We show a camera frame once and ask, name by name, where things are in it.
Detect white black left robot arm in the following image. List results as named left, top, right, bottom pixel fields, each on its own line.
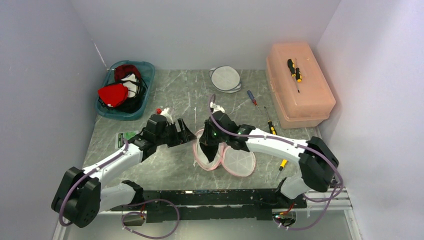
left=51, top=114, right=196, bottom=228

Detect teal plastic tray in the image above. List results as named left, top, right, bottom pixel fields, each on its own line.
left=94, top=60, right=156, bottom=121

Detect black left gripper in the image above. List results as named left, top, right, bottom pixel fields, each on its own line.
left=155, top=117, right=196, bottom=148

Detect orange translucent plastic storage box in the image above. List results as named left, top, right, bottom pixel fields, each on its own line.
left=265, top=42, right=336, bottom=129

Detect white mesh blue zip laundry bag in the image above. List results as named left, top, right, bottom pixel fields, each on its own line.
left=208, top=65, right=242, bottom=93

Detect green label clear bit case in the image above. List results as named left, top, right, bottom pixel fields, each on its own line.
left=114, top=130, right=140, bottom=150

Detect red cloth garment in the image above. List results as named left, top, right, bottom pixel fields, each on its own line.
left=114, top=64, right=142, bottom=82

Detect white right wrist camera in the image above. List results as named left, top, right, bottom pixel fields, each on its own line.
left=209, top=102, right=225, bottom=114

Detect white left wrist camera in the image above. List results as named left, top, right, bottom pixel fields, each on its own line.
left=156, top=107, right=174, bottom=124

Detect bright red bra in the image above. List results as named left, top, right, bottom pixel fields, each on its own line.
left=97, top=83, right=129, bottom=108

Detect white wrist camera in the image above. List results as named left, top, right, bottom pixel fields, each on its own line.
left=209, top=102, right=225, bottom=114
left=156, top=107, right=174, bottom=124

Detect pink zip mesh laundry bag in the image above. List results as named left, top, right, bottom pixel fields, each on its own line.
left=192, top=129, right=256, bottom=177

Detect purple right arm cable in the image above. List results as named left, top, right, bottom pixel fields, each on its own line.
left=207, top=93, right=345, bottom=232

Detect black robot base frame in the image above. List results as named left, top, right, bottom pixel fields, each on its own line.
left=112, top=188, right=307, bottom=223

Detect black yellow screwdriver on table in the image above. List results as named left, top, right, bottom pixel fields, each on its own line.
left=264, top=107, right=277, bottom=135

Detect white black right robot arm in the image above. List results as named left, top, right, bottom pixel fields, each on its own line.
left=199, top=111, right=343, bottom=208

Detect small yellow handle screwdriver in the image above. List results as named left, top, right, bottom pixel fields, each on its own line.
left=278, top=159, right=288, bottom=172

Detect aluminium extrusion rail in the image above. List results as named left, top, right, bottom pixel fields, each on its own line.
left=52, top=188, right=354, bottom=240

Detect black yellow screwdriver on box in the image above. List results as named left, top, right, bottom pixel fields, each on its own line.
left=287, top=58, right=302, bottom=93

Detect blue red handle screwdriver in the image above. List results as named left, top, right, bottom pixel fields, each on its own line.
left=246, top=90, right=261, bottom=113

